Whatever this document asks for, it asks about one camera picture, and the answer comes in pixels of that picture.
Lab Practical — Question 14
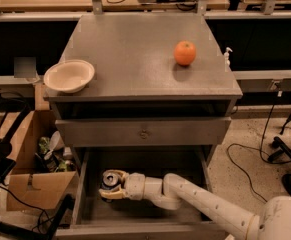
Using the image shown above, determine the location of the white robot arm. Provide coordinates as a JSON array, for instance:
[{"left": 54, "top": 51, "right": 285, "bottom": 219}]
[{"left": 99, "top": 170, "right": 291, "bottom": 240}]

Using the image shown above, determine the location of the grey drawer cabinet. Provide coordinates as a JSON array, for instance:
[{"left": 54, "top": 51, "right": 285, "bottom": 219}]
[{"left": 43, "top": 12, "right": 243, "bottom": 240}]

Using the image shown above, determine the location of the orange fruit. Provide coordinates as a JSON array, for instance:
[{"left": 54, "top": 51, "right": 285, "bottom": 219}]
[{"left": 174, "top": 41, "right": 196, "bottom": 66}]

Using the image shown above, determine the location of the cardboard box with trash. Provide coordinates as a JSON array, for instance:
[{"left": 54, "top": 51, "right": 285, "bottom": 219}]
[{"left": 7, "top": 110, "right": 78, "bottom": 211}]

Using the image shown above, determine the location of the blue pepsi can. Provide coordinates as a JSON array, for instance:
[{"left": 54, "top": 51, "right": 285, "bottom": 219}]
[{"left": 101, "top": 172, "right": 121, "bottom": 190}]

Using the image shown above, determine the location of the black chair frame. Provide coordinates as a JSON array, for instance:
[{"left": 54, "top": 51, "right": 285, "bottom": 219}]
[{"left": 0, "top": 92, "right": 74, "bottom": 240}]

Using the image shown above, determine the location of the white paper bowl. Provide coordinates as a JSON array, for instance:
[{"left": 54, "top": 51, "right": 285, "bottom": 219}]
[{"left": 44, "top": 60, "right": 95, "bottom": 93}]

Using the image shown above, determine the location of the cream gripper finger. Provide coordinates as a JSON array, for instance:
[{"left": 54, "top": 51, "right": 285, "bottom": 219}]
[
  {"left": 99, "top": 189, "right": 125, "bottom": 200},
  {"left": 102, "top": 170, "right": 128, "bottom": 184}
]

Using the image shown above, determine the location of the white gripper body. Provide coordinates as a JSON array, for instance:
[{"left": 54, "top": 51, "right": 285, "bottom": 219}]
[{"left": 123, "top": 173, "right": 146, "bottom": 200}]

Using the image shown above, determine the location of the open grey drawer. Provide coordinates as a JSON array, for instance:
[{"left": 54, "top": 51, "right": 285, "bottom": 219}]
[{"left": 56, "top": 147, "right": 228, "bottom": 240}]

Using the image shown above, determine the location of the closed grey drawer with knob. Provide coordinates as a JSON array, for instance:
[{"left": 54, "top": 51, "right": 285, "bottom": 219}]
[{"left": 56, "top": 117, "right": 231, "bottom": 147}]

